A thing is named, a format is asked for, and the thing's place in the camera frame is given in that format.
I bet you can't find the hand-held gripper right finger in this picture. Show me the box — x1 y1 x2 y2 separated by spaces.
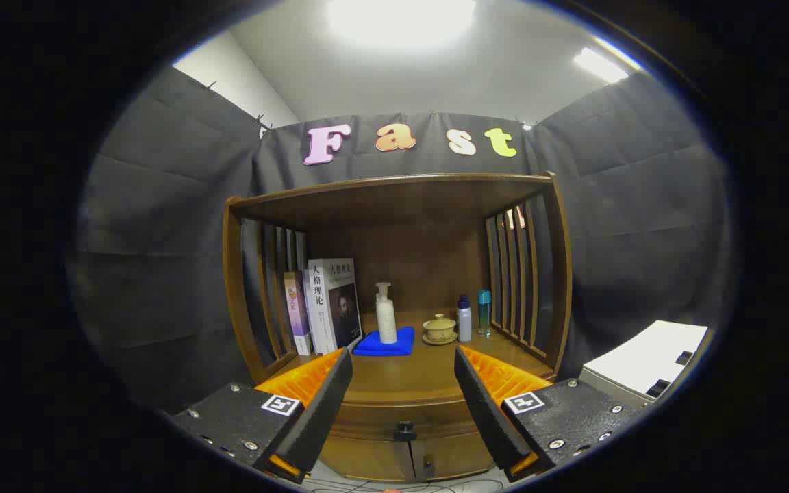
453 345 643 484

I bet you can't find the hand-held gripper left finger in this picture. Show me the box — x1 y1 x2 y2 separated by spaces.
167 346 354 484

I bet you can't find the wooden drawer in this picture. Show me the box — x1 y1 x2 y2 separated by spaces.
329 399 488 440

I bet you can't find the wooden countertop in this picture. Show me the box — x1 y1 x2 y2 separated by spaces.
258 312 554 406

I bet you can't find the white side cabinet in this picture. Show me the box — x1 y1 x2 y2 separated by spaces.
578 320 710 409

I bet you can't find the brown wooden cabinet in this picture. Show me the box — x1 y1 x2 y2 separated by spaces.
222 171 573 483

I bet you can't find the thin white book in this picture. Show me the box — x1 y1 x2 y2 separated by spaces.
302 268 330 355

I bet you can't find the blue folded cloth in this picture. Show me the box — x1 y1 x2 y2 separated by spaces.
353 327 416 357

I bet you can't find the beige lidded tea cup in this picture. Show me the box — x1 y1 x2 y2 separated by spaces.
422 314 458 346

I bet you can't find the white book with portrait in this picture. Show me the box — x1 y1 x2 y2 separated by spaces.
308 257 362 355

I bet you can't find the purple book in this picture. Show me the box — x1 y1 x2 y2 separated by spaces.
284 271 313 357

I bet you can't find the white pump bottle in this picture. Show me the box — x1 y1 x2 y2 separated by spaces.
375 282 398 345

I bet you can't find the black backdrop cloth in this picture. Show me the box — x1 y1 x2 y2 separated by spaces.
69 65 734 415

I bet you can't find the small ceiling light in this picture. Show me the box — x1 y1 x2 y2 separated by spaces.
573 47 631 84

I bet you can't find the large ceiling light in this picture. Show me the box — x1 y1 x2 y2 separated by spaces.
326 0 477 45

